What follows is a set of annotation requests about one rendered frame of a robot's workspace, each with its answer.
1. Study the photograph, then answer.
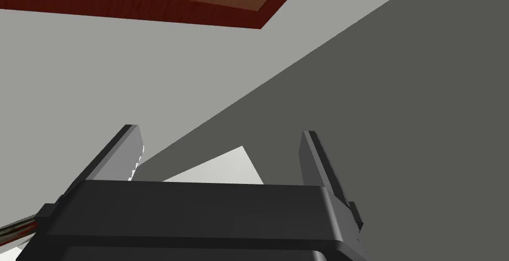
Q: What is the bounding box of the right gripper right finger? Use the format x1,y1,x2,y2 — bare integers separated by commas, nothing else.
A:
298,130,364,232

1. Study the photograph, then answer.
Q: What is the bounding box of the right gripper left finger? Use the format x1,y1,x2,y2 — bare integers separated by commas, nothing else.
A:
57,124,145,206

